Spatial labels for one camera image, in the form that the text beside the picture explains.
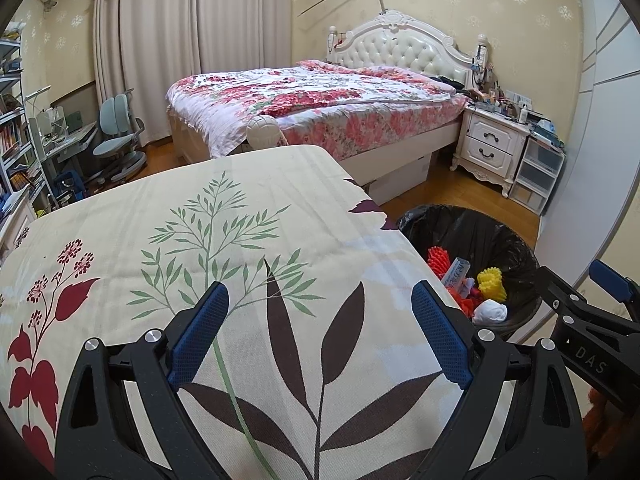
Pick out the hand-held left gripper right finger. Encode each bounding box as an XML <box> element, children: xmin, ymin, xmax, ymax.
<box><xmin>411</xmin><ymin>280</ymin><xmax>587</xmax><ymax>480</ymax></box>

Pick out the clear plastic drawer unit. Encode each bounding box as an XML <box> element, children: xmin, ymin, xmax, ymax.
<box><xmin>511</xmin><ymin>135</ymin><xmax>567</xmax><ymax>217</ymax></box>

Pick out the white wardrobe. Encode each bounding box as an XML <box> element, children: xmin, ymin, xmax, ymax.
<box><xmin>542</xmin><ymin>0</ymin><xmax>640</xmax><ymax>307</ymax></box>

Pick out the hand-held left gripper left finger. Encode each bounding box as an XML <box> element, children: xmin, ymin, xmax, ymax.
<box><xmin>54</xmin><ymin>281</ymin><xmax>231</xmax><ymax>480</ymax></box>

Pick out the black-lined trash bin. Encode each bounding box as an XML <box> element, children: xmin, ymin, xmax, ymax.
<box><xmin>397</xmin><ymin>203</ymin><xmax>544</xmax><ymax>342</ymax></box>

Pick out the white printed tube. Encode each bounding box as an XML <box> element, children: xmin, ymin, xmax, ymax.
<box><xmin>440</xmin><ymin>257</ymin><xmax>474</xmax><ymax>291</ymax></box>

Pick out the white bed tufted headboard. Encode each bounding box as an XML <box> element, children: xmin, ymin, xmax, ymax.
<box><xmin>166</xmin><ymin>9</ymin><xmax>489</xmax><ymax>192</ymax></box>

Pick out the beige curtain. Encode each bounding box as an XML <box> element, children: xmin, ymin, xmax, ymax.
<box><xmin>192</xmin><ymin>0</ymin><xmax>296</xmax><ymax>74</ymax></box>
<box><xmin>94</xmin><ymin>0</ymin><xmax>201</xmax><ymax>149</ymax></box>

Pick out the white bookshelf with books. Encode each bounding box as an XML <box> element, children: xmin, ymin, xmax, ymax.
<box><xmin>0</xmin><ymin>37</ymin><xmax>51</xmax><ymax>212</ymax></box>

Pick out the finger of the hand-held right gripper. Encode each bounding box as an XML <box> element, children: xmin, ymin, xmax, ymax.
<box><xmin>539</xmin><ymin>265</ymin><xmax>640</xmax><ymax>349</ymax></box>
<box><xmin>588</xmin><ymin>259</ymin><xmax>640</xmax><ymax>322</ymax></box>

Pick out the white paper ball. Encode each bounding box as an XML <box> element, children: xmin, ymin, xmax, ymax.
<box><xmin>472</xmin><ymin>299</ymin><xmax>510</xmax><ymax>325</ymax></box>

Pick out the grey study desk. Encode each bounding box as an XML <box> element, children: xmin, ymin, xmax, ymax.
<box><xmin>30</xmin><ymin>110</ymin><xmax>99</xmax><ymax>181</ymax></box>

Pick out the yellow foam fruit net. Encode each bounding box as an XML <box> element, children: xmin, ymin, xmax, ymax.
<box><xmin>475</xmin><ymin>267</ymin><xmax>504</xmax><ymax>302</ymax></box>

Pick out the white cabinet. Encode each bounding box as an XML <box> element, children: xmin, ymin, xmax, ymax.
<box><xmin>0</xmin><ymin>192</ymin><xmax>39</xmax><ymax>262</ymax></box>

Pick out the white storage box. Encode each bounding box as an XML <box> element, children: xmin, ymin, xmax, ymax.
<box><xmin>367</xmin><ymin>152</ymin><xmax>434</xmax><ymax>206</ymax></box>

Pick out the red foam fruit net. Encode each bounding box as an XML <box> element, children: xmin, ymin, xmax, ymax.
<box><xmin>447</xmin><ymin>287</ymin><xmax>476</xmax><ymax>317</ymax></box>
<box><xmin>426</xmin><ymin>244</ymin><xmax>454</xmax><ymax>282</ymax></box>

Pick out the white desk lamp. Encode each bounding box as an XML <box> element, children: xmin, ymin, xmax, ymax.
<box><xmin>25</xmin><ymin>85</ymin><xmax>52</xmax><ymax>112</ymax></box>

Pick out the white nightstand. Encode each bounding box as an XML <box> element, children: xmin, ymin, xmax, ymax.
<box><xmin>451</xmin><ymin>107</ymin><xmax>532</xmax><ymax>199</ymax></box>

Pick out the blue-grey office chair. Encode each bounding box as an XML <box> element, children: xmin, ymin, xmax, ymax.
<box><xmin>87</xmin><ymin>92</ymin><xmax>148</xmax><ymax>184</ymax></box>

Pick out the group of toiletry bottles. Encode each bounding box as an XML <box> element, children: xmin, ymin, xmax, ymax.
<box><xmin>470</xmin><ymin>87</ymin><xmax>539</xmax><ymax>124</ymax></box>

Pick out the blue crate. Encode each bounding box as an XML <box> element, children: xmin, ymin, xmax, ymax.
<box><xmin>53</xmin><ymin>170</ymin><xmax>89</xmax><ymax>206</ymax></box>

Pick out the floral pink bedspread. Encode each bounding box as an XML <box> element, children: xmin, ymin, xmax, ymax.
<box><xmin>166</xmin><ymin>59</ymin><xmax>469</xmax><ymax>159</ymax></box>

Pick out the floral beige tablecloth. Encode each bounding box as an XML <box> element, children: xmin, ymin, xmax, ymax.
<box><xmin>0</xmin><ymin>144</ymin><xmax>467</xmax><ymax>480</ymax></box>

